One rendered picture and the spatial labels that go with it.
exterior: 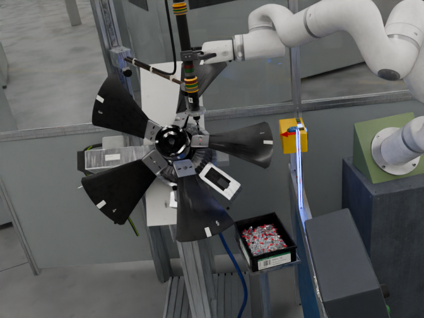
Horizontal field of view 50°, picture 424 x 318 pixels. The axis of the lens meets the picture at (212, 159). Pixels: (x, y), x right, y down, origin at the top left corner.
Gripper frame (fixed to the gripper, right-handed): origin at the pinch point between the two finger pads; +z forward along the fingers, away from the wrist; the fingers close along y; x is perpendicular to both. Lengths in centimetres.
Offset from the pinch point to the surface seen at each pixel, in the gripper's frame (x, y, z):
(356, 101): -53, 70, -73
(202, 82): -14.0, 10.7, -2.8
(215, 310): -143, 24, 8
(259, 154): -35.6, -7.3, -20.8
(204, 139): -32.0, 0.8, -1.6
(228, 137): -32.0, 1.1, -10.3
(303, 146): -49, 21, -39
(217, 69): -10.2, 12.3, -8.7
